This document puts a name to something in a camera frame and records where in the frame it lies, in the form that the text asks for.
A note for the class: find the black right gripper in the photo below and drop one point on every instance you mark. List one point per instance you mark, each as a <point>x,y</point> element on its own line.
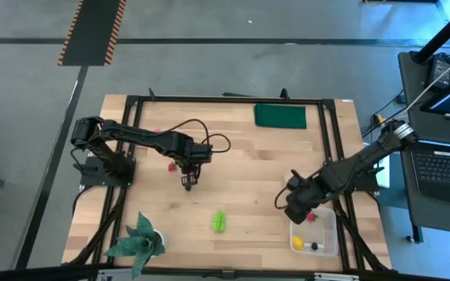
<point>307,191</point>

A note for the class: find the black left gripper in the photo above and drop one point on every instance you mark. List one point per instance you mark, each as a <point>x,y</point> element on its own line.
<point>195,152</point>

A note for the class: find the red strawberry toy green leaves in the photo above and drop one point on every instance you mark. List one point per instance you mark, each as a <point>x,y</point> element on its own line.
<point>311,217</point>

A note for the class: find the small red fruit toy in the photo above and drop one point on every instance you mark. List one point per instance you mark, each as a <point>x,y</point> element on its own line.
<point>172,167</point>

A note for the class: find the yellow lemon toy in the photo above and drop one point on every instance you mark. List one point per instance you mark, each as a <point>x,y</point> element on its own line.
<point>298,242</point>

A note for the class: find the dark round fruit toy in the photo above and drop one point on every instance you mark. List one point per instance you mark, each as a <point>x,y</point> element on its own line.
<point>314,246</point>

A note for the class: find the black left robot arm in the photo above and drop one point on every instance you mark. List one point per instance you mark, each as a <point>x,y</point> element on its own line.
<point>131,136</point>

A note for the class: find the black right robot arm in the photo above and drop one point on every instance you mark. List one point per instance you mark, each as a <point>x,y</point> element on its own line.
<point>365,156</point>

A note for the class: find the clear plastic tupperware container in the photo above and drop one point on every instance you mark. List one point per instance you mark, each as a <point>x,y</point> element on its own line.
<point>326,234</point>

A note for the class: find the artificial green potted plant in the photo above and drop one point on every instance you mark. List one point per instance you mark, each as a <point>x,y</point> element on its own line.
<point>141,244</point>

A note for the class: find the white box beside table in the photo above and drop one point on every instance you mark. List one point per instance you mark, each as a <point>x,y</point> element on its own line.
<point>384,171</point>

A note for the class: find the green folded cloth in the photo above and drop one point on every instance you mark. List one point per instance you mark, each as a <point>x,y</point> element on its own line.
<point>280,116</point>

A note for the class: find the yellow plug connector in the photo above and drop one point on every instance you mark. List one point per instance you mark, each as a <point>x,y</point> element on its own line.
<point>380,119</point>

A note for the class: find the black laptop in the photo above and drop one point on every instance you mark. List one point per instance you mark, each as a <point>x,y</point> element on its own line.
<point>443,171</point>

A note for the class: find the dark grey cart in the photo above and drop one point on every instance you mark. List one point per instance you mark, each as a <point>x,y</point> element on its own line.
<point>412,101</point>

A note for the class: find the black orange striped floor mat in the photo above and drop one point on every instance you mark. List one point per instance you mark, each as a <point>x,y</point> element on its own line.
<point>92,35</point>

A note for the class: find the black front crossbar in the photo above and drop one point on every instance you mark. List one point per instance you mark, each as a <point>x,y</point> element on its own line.
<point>33,273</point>

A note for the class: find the black power adapter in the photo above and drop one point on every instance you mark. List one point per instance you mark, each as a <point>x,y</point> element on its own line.
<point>440,70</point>

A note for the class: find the black diagonal pole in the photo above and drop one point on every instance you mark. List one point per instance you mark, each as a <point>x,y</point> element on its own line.
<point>443,33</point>

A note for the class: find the black aluminium table frame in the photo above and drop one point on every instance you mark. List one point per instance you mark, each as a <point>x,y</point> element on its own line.
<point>229,100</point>

